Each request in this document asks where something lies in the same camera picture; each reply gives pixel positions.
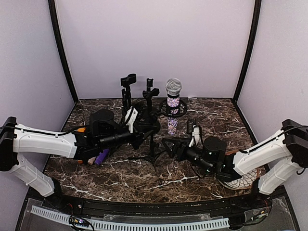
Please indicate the black stand of beige microphone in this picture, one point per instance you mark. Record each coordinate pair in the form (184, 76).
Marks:
(149, 86)

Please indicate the black stand of purple microphone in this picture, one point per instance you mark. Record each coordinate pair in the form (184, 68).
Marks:
(152, 120)

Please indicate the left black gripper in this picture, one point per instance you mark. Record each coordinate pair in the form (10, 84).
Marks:
(139, 139)

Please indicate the black tripod mic stand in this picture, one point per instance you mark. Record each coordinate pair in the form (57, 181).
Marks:
(163, 110)

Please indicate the glitter silver microphone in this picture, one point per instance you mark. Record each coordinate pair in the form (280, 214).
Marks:
(173, 88)

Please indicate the beige pink microphone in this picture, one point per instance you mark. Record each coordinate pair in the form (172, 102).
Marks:
(91, 160)

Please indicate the flower pattern plate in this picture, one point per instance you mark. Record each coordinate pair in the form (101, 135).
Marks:
(245, 182)

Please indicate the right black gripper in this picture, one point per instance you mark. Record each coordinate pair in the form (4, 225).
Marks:
(181, 145)

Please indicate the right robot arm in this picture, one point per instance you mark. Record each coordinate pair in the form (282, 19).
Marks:
(262, 167)

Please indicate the white cable duct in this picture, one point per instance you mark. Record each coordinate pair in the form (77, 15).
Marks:
(128, 223)

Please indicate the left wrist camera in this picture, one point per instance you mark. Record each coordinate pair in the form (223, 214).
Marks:
(129, 123)

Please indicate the black frame post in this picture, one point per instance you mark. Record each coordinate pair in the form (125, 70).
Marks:
(61, 51)
(249, 50)

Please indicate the purple microphone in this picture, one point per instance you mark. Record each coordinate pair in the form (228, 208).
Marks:
(101, 157)

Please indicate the left black frame post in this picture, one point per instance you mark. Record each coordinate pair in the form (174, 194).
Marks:
(61, 51)

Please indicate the orange microphone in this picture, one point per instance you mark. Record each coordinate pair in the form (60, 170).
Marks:
(81, 130)

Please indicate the right black frame post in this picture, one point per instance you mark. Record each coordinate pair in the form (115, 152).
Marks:
(249, 50)

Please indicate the black front rail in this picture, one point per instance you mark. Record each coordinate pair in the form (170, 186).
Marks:
(232, 206)

